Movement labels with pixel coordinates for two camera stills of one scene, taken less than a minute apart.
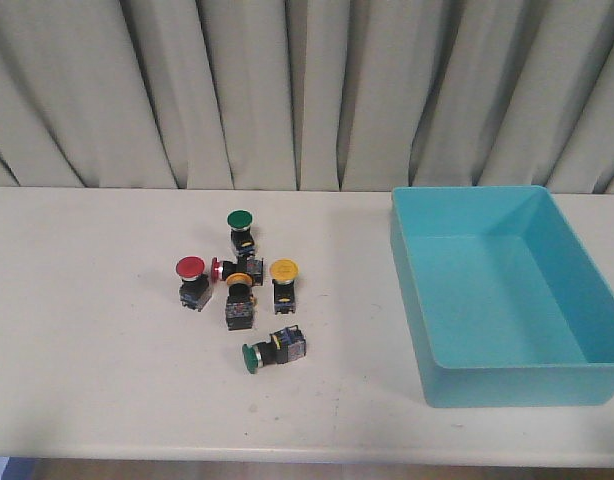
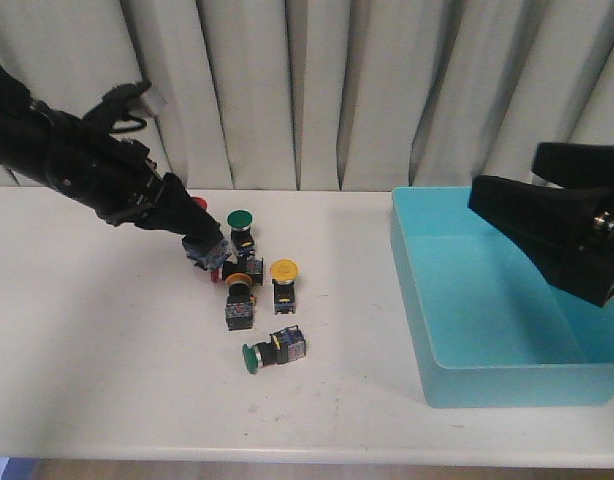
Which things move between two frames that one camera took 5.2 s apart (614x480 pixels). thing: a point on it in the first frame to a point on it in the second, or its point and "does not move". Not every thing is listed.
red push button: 194,288 to 207,256
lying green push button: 286,345 does not move
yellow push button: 284,271 does not move
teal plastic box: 507,306 does not move
